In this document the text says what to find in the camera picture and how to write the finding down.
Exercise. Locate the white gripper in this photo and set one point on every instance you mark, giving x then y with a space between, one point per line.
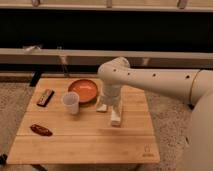
110 95

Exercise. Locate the white plastic cup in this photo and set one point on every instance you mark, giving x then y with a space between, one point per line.
70 100

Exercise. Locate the wooden table board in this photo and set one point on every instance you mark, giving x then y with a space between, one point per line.
88 137

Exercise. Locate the wooden rail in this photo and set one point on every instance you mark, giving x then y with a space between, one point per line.
115 5
33 55

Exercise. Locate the lower wooden rail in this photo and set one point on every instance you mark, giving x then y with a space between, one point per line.
33 55

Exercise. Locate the orange ceramic bowl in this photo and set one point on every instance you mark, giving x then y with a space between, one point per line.
85 88

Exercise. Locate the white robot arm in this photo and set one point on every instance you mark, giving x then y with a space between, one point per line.
191 86

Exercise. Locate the upper wooden rail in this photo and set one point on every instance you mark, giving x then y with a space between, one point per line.
115 5

